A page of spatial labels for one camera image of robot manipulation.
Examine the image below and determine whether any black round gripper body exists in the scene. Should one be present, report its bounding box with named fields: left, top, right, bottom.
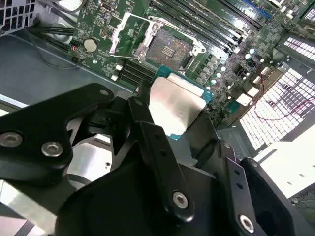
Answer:
left=55, top=151, right=233, bottom=236

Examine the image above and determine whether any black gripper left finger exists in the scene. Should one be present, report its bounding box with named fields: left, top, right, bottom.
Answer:
left=0, top=81, right=196, bottom=223

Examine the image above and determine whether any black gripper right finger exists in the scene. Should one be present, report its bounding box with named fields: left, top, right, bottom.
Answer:
left=179, top=110, right=305, bottom=236

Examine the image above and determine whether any silver-topped green CPU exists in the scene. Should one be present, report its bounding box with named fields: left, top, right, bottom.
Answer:
left=149, top=65, right=214, bottom=142

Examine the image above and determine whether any metal CPU socket cover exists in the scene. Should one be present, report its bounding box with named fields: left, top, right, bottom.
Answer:
left=109, top=11, right=160, bottom=61

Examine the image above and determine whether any thin metal locking lever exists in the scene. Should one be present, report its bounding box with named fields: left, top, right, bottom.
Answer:
left=147, top=15, right=199, bottom=43

